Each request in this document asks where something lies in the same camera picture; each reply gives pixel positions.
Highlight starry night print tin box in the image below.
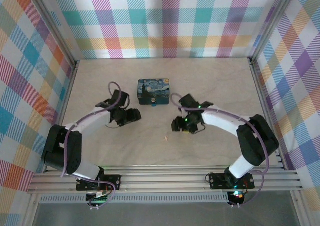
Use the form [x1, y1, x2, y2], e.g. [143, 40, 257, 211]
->
[136, 78, 172, 106]

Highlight aluminium table side rail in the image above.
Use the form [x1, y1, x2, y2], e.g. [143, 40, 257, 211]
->
[42, 60, 81, 175]
[247, 57, 289, 172]

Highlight long aluminium mounting rail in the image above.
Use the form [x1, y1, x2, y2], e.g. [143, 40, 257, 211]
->
[26, 169, 305, 195]

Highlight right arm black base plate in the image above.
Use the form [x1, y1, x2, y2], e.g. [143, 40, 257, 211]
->
[209, 172, 256, 190]

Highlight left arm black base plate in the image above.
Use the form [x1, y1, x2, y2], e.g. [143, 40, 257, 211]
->
[75, 174, 122, 192]

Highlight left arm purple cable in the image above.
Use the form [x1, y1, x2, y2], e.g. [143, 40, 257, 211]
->
[60, 81, 125, 211]

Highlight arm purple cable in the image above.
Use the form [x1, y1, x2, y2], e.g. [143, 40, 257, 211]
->
[171, 92, 272, 208]
[60, 81, 125, 211]

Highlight grey slotted cable duct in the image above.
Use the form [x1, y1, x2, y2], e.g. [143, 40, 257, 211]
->
[39, 194, 230, 205]

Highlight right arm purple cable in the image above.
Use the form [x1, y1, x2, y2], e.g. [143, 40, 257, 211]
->
[171, 92, 272, 208]

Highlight aluminium frame post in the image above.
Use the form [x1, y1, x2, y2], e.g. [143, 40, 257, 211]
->
[24, 0, 81, 66]
[246, 0, 301, 65]

